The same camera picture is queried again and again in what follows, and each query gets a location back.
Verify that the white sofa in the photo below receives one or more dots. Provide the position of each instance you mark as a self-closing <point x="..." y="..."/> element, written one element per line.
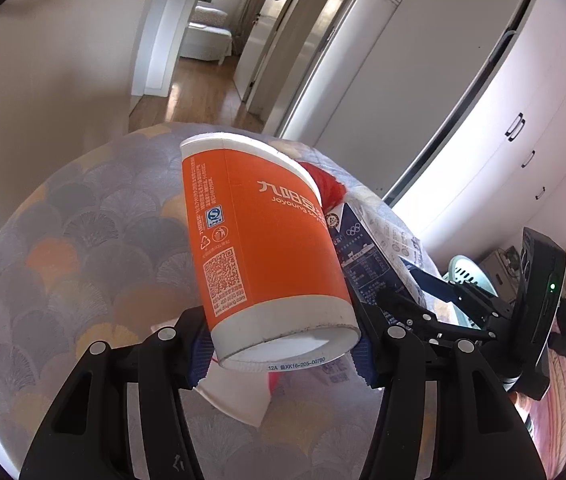
<point x="205" y="35"/>

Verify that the white door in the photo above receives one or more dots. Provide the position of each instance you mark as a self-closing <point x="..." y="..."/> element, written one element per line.
<point x="258" y="55"/>

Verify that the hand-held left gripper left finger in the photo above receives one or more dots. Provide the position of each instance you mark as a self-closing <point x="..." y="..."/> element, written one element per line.
<point x="199" y="356"/>

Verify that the red fluffy item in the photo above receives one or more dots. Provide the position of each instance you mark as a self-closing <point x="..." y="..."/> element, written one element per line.
<point x="327" y="185"/>

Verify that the orange paper cup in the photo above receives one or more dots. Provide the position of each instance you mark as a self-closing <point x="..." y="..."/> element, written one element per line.
<point x="263" y="240"/>

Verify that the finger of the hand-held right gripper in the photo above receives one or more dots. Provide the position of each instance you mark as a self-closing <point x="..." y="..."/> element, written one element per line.
<point x="415" y="312"/>
<point x="468" y="292"/>

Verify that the teal plastic stool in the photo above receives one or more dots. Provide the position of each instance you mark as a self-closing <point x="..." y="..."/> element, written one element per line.
<point x="465" y="270"/>

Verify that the white paper piece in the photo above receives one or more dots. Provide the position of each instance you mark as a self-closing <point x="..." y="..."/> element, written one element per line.
<point x="235" y="402"/>

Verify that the white wardrobe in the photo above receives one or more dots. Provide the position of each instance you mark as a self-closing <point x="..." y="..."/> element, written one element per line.
<point x="463" y="70"/>

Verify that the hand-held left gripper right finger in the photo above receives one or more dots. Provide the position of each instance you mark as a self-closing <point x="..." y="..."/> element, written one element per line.
<point x="364" y="360"/>

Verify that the grey box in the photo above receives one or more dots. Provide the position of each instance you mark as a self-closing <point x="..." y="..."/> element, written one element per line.
<point x="494" y="265"/>

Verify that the blue and white milk carton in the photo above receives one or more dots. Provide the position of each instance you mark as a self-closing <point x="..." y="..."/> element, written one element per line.
<point x="363" y="255"/>

